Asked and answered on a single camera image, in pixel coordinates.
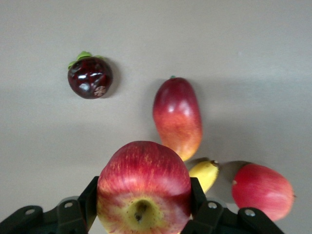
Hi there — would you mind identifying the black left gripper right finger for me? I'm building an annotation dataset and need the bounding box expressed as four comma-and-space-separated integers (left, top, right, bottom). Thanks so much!
180, 177, 286, 234

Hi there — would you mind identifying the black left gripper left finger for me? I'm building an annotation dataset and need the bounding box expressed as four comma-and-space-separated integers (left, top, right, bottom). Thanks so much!
0, 175, 98, 234

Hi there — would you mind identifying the yellow banana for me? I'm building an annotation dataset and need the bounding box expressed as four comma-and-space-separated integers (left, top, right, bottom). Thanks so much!
189, 159, 220, 195

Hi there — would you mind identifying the red apple with yellow patches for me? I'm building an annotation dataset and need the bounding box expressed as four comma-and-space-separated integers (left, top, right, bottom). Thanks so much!
97, 140, 192, 234

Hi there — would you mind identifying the plain red apple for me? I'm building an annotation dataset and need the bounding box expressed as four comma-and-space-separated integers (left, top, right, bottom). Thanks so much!
231, 163, 297, 222

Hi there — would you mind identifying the table cover mat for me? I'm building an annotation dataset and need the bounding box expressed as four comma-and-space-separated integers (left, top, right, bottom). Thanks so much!
0, 0, 312, 234

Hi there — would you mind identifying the red orange mango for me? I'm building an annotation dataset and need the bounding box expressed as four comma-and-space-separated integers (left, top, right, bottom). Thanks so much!
153, 75, 203, 162

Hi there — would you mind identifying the dark purple mangosteen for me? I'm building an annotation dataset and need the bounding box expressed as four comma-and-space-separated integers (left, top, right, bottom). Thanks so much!
67, 51, 114, 100

